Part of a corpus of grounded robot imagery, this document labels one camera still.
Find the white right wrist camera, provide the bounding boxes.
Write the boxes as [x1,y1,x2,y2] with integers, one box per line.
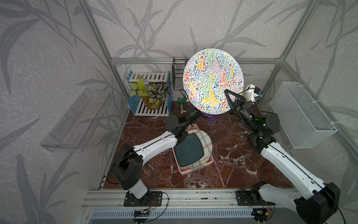
[242,85,262,103]

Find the blue white slatted crate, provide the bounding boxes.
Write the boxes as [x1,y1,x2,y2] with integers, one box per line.
[127,71,172,117]

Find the white mesh wall basket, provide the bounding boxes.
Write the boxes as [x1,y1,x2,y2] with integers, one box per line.
[270,82,337,149]

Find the aluminium frame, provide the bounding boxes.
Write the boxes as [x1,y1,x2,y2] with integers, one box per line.
[79,1,358,161]

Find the black wire wall rack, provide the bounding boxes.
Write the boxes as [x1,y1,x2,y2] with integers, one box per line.
[172,58,189,91]

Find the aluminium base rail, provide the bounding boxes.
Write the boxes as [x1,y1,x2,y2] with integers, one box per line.
[76,189,303,224]

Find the dark green square plate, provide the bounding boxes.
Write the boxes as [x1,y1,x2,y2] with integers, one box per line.
[174,133,204,167]

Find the plaid striped white plate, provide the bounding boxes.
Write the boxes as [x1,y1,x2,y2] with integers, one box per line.
[183,129,213,173]

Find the purple cloth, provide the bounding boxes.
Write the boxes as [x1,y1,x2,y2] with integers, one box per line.
[204,113,217,125]

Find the clear acrylic wall shelf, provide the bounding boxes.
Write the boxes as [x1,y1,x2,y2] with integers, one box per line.
[41,88,112,153]

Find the green toy rake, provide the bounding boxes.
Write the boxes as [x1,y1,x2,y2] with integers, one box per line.
[178,98,186,114]

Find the potted plant in yellow pot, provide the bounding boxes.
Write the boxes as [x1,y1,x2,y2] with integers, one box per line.
[129,77,170,110]

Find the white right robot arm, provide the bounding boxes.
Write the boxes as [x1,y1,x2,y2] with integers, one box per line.
[224,89,341,224]

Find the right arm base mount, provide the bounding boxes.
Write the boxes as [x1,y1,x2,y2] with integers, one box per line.
[235,181,275,206]

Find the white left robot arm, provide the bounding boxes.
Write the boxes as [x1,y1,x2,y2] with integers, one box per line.
[108,108,204,199]

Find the pink perforated plastic basket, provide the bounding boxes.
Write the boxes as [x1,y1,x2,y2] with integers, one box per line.
[172,125,213,175]

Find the colourful squiggle round plate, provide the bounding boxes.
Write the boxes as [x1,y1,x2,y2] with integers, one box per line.
[183,49,244,115]

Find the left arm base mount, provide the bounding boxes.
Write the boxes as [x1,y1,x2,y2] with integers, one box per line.
[124,191,163,207]

